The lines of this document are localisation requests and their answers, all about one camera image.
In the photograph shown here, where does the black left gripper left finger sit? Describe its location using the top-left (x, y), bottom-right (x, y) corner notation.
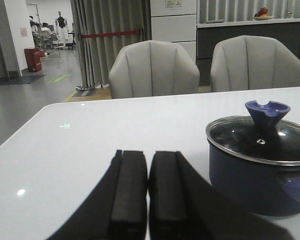
top-left (49, 150), bottom-right (148, 240)

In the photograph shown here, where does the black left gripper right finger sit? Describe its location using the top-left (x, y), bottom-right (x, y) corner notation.
top-left (149, 151), bottom-right (293, 240)

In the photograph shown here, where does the dark blue saucepan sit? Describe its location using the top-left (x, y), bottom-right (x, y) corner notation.
top-left (209, 143), bottom-right (300, 217)

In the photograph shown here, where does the glass lid blue knob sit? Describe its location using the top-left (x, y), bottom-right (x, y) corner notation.
top-left (205, 100), bottom-right (300, 166)

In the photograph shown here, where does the left grey upholstered chair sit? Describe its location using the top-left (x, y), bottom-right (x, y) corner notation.
top-left (108, 40), bottom-right (200, 99)

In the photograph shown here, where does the grey upholstered chair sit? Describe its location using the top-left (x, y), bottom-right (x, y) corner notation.
top-left (210, 35), bottom-right (300, 92)
top-left (108, 40), bottom-right (200, 99)

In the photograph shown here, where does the right grey upholstered chair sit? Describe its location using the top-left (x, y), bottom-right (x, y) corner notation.
top-left (210, 35), bottom-right (300, 92)

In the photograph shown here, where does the red trash bin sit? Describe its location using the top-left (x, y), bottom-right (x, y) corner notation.
top-left (24, 47), bottom-right (42, 72)

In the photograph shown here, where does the red barrier belt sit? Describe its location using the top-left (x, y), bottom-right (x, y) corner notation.
top-left (80, 28), bottom-right (144, 39)

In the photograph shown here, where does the grey pleated curtain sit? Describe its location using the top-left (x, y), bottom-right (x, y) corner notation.
top-left (70, 0), bottom-right (151, 91)

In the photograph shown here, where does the white cabinet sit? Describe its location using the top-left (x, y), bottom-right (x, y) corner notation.
top-left (150, 0), bottom-right (197, 62)

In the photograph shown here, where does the seated person in white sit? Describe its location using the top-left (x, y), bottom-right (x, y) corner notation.
top-left (40, 22), bottom-right (53, 41)

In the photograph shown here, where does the fruit plate on counter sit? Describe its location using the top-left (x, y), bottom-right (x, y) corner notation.
top-left (253, 7), bottom-right (274, 21)

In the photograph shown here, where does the dark grey counter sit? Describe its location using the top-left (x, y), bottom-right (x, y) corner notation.
top-left (197, 22), bottom-right (300, 92)

